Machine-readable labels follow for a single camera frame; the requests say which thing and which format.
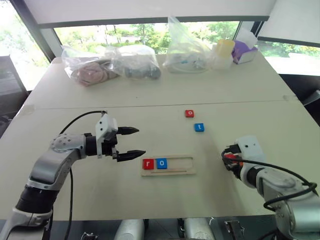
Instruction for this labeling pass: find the blue o letter block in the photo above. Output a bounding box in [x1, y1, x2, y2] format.
[155, 157, 169, 170]

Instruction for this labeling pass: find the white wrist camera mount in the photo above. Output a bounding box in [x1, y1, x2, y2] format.
[94, 112, 119, 160]
[235, 135, 267, 164]

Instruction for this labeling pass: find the narrow white roller blind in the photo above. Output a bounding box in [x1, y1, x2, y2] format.
[257, 0, 320, 48]

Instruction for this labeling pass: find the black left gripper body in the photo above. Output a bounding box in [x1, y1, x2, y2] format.
[101, 134, 120, 161]

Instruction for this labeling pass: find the yellow plastic cup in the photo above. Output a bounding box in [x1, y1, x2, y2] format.
[215, 38, 236, 60]

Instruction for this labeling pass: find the purple and white box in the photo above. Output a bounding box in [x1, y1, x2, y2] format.
[231, 39, 259, 66]

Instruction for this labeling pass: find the red r letter block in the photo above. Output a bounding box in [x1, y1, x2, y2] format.
[142, 158, 157, 171]

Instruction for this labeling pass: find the dark furniture with silver part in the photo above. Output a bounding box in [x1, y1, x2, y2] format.
[278, 73, 320, 121]

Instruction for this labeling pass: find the plastic bag with pink items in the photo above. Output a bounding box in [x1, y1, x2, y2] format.
[61, 44, 123, 88]

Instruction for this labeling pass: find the plastic bag with grey items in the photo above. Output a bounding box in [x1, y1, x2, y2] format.
[109, 44, 162, 81]

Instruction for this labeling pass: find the wooden letter tray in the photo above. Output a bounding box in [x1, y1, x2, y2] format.
[140, 156, 196, 178]

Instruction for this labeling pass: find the white paper sheet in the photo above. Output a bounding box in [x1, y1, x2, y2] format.
[234, 27, 259, 49]

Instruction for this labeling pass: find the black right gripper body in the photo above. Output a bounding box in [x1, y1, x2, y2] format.
[225, 141, 248, 180]

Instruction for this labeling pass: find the wide white roller blind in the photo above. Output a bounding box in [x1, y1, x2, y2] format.
[23, 0, 277, 26]

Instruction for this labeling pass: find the small black bracket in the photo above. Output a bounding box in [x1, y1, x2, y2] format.
[80, 231, 99, 240]

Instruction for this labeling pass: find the silver rounded shape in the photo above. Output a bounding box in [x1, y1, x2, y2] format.
[113, 219, 146, 240]
[183, 217, 216, 240]

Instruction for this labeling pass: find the tall clear plastic bag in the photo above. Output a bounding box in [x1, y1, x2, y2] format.
[162, 16, 214, 75]

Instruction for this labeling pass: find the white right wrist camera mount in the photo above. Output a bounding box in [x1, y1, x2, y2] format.
[235, 135, 267, 164]

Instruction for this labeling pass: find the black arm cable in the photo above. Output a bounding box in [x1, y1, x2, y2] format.
[41, 109, 108, 240]
[238, 158, 320, 212]

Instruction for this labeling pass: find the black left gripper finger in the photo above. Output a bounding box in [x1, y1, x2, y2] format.
[117, 126, 140, 137]
[113, 149, 147, 163]

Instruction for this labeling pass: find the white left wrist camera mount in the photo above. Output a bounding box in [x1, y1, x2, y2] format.
[94, 112, 119, 160]

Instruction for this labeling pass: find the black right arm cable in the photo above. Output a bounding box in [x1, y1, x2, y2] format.
[238, 158, 320, 212]

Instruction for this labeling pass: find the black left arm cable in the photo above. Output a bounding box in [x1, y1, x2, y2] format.
[41, 109, 108, 240]

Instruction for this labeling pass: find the metal bracket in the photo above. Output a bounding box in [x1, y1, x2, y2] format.
[223, 219, 245, 240]

